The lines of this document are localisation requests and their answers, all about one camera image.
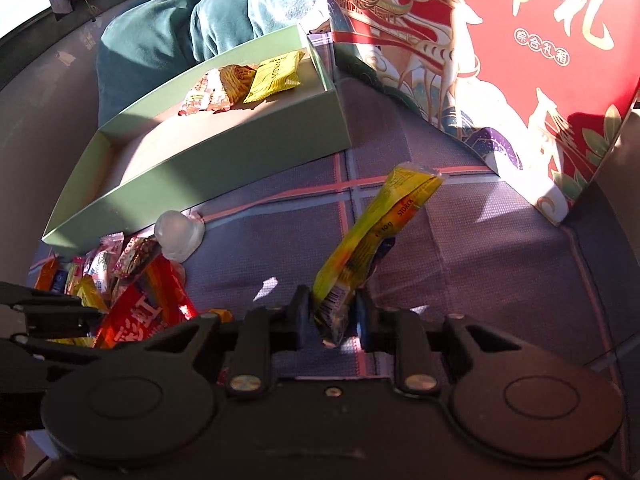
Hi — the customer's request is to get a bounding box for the orange noodle snack packet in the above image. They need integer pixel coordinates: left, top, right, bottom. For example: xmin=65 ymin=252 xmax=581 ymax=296
xmin=178 ymin=64 xmax=257 ymax=116

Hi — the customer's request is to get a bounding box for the yellow winsu snack packet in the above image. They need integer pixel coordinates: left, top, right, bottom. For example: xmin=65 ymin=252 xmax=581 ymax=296
xmin=243 ymin=50 xmax=305 ymax=104

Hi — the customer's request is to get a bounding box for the green cardboard box tray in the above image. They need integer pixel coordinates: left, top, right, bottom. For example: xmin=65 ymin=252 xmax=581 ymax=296
xmin=41 ymin=26 xmax=352 ymax=255

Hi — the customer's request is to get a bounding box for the pink green candy packet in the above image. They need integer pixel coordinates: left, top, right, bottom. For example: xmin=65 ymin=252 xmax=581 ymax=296
xmin=84 ymin=232 xmax=125 ymax=296

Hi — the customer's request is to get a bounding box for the yellow green snack stick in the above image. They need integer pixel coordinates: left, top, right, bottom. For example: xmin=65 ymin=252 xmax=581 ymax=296
xmin=311 ymin=162 xmax=446 ymax=348

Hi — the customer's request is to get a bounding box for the teal plush blanket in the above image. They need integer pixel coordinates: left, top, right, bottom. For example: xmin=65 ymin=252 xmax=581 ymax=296
xmin=96 ymin=0 xmax=329 ymax=125

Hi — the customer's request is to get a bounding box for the orange white snack packet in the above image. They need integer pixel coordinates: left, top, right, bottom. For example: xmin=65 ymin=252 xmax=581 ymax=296
xmin=35 ymin=256 xmax=60 ymax=292

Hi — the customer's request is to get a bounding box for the red long snack stick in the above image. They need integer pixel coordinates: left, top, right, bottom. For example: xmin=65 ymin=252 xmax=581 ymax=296
xmin=93 ymin=255 xmax=198 ymax=349

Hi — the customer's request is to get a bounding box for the person left hand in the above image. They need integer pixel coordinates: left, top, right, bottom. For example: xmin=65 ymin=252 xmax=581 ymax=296
xmin=0 ymin=432 xmax=26 ymax=480

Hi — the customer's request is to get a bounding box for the yellow long snack packet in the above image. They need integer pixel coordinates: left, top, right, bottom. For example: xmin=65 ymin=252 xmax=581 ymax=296
xmin=53 ymin=275 xmax=108 ymax=348

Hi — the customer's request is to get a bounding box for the plaid purple bedsheet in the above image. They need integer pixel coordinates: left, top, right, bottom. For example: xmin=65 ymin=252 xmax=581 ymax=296
xmin=29 ymin=34 xmax=632 ymax=470

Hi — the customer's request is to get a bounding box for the blue cracker packet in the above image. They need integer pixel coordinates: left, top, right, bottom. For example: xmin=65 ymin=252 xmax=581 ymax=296
xmin=51 ymin=270 xmax=68 ymax=294

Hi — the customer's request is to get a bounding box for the pink snack packet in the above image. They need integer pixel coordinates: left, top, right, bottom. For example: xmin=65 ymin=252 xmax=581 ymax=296
xmin=114 ymin=235 xmax=157 ymax=278

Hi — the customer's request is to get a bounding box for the clear jelly cup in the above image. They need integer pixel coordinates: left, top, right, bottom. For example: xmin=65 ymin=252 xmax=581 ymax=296
xmin=154 ymin=210 xmax=206 ymax=263

